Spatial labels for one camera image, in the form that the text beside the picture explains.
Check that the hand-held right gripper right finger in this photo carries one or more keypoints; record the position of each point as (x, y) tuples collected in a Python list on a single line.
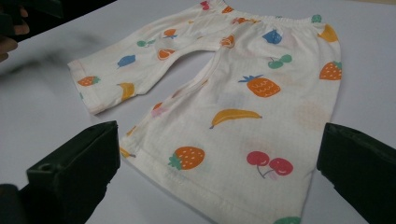
[(364, 168)]

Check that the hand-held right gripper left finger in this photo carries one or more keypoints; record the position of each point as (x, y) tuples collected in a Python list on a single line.
[(77, 168)]

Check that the white fruit print pants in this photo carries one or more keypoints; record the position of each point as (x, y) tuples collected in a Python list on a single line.
[(236, 133)]

